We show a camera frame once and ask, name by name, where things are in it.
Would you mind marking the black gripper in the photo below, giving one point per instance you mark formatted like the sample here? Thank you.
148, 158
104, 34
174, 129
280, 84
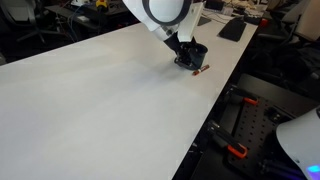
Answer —
180, 45

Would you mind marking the red dry-erase marker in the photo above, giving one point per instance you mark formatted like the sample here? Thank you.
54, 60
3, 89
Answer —
201, 70

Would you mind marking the dark teal mug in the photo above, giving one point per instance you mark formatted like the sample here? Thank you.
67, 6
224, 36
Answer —
202, 53

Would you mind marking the white robot base blue light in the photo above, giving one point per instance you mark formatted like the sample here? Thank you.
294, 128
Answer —
300, 140

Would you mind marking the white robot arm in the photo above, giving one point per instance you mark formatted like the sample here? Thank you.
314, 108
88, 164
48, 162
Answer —
163, 13

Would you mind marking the black keyboard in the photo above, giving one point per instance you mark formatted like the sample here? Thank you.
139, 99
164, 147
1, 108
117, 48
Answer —
232, 29

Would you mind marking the red cup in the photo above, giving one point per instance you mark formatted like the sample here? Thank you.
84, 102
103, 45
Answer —
263, 22

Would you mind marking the black perforated mounting board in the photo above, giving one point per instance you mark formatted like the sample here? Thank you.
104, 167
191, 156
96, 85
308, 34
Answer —
256, 130

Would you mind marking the black desk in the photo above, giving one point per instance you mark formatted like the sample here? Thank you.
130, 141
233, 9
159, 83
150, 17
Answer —
100, 13

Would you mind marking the yellow tool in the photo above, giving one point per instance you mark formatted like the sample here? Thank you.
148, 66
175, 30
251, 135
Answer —
101, 4

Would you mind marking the light office chair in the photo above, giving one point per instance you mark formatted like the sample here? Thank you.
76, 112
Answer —
306, 20

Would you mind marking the grey office chair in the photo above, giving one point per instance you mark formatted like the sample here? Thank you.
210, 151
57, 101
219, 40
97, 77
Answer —
23, 16

